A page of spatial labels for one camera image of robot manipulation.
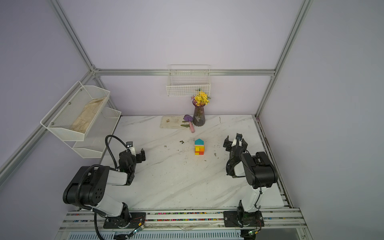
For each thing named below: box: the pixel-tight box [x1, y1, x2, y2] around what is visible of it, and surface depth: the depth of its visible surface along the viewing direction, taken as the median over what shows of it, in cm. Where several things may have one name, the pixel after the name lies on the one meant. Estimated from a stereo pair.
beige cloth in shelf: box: [70, 96, 107, 133], surface depth 81 cm
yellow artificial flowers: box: [194, 90, 211, 106], surface depth 100 cm
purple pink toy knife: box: [183, 114, 195, 133], surface depth 117 cm
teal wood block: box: [194, 138, 205, 145], surface depth 94 cm
